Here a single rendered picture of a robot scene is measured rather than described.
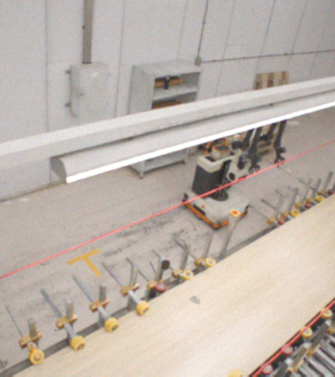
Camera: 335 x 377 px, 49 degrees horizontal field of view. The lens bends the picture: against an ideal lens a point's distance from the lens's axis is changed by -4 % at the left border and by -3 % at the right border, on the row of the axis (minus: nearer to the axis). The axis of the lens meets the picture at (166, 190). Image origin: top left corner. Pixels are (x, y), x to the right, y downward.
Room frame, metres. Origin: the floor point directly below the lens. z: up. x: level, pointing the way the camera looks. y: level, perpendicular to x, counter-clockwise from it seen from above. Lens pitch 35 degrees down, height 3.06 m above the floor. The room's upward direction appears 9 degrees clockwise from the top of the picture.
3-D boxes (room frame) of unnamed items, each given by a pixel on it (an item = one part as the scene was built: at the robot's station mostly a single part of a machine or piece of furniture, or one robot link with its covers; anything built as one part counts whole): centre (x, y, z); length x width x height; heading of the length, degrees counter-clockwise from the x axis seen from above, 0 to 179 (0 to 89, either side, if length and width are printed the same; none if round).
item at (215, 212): (4.13, -0.67, 0.16); 0.67 x 0.64 x 0.25; 45
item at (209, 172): (4.19, -0.60, 0.59); 0.55 x 0.34 x 0.83; 135
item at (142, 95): (5.10, 0.24, 0.78); 0.90 x 0.45 x 1.55; 135
